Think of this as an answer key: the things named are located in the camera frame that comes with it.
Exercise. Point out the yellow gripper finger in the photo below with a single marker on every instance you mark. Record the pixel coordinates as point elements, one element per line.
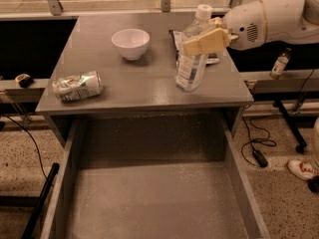
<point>215,22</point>
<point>207,43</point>

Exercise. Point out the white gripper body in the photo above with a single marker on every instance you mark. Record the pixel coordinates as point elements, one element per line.
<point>245,24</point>

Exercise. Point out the clear plastic water bottle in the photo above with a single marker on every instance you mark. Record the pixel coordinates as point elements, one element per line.
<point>190,69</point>

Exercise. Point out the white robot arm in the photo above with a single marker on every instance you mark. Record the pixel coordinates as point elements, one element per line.
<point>293,22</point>

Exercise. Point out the small juice bottle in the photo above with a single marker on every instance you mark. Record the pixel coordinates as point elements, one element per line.
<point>280,64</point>

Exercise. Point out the grey open drawer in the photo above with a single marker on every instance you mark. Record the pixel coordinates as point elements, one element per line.
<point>153,177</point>

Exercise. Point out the blue chip bag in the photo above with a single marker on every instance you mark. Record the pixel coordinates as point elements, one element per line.
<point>176,40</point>

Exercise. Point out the white ceramic bowl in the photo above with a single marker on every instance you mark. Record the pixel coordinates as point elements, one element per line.
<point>131,43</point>

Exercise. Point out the crushed green white can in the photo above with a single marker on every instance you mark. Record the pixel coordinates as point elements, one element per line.
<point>77,87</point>

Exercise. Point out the white red sneaker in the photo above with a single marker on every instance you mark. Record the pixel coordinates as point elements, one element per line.
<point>302,169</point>

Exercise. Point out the black yellow tape measure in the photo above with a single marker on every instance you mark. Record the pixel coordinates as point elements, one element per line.
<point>24,80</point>

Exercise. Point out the black metal stand leg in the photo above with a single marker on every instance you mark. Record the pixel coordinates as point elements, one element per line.
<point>27,234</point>

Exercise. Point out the black power cable adapter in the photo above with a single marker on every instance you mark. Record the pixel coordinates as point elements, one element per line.
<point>257,154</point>

